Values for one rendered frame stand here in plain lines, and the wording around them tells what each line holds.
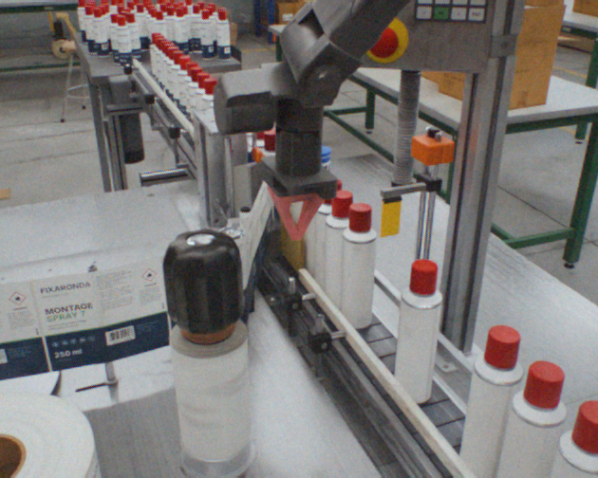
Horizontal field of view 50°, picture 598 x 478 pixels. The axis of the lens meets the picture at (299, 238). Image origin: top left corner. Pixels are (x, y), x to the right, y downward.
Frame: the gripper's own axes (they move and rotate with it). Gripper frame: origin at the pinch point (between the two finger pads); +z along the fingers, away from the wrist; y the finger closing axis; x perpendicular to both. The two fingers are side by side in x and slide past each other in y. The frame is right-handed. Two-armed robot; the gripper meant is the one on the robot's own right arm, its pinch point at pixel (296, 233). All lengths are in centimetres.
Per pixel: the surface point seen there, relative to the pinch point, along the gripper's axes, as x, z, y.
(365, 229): 13.1, 4.0, -5.0
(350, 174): 47, 27, -75
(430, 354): 13.2, 12.9, 14.2
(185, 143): 8, 23, -102
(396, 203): 14.8, -1.9, -0.3
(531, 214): 207, 107, -171
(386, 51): 12.6, -22.0, -2.6
